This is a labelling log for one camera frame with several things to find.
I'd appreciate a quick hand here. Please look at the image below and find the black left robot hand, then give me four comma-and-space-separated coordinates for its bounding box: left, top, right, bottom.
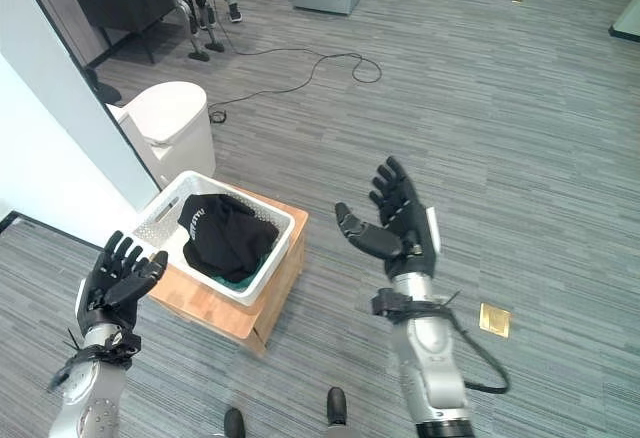
74, 230, 169, 332

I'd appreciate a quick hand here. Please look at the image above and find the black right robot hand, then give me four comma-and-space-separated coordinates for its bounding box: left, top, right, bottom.
334, 155, 442, 280

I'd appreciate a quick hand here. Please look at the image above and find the white plastic laundry basket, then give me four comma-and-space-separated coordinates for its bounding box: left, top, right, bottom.
130, 170, 297, 308

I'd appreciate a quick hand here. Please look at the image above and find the wooden stool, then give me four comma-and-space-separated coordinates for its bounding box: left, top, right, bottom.
147, 185, 310, 357

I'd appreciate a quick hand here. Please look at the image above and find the black printed garment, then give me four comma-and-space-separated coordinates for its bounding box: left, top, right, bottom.
177, 194, 281, 283

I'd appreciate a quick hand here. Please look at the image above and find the green cloth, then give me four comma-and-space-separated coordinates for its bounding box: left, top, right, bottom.
217, 252, 268, 294

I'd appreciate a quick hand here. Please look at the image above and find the brass floor socket plate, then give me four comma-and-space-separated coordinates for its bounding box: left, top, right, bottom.
478, 302, 513, 340

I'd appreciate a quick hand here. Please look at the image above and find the white toilet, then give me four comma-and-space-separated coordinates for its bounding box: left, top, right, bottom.
105, 81, 218, 190

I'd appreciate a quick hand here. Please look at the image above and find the robot's left dark foot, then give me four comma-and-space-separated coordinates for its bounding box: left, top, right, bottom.
222, 407, 247, 438

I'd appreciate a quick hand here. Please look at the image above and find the robot's dark foot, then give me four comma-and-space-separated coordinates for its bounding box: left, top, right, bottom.
222, 407, 247, 438
325, 386, 349, 428

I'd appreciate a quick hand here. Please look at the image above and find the robot's right dark foot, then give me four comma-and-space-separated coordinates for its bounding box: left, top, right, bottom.
325, 386, 349, 428

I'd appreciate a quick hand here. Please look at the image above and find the dark cabinet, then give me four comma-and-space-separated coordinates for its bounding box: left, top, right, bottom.
56, 0, 197, 67

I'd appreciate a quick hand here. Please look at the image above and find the white furniture corner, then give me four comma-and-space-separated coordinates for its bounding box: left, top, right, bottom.
607, 0, 640, 43

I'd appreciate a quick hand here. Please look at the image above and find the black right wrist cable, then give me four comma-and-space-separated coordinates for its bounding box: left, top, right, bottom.
439, 290, 512, 395

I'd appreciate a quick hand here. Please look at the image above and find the black floor cable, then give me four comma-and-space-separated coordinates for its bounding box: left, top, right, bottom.
207, 5, 383, 124

